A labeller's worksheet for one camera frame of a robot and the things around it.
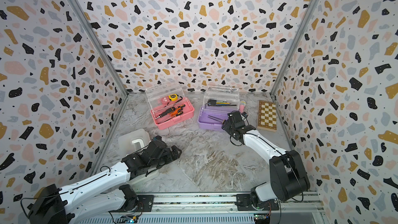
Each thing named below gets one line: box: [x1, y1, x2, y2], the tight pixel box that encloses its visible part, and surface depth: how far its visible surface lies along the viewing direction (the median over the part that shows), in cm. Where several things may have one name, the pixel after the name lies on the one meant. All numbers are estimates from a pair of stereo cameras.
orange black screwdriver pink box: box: [155, 104, 186, 120], surface depth 111 cm
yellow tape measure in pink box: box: [168, 93, 178, 102], surface depth 108 cm
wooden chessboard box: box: [257, 100, 278, 133], surface depth 108 cm
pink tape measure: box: [161, 95, 170, 106], surface depth 108 cm
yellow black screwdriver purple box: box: [207, 115, 226, 125], surface depth 108 cm
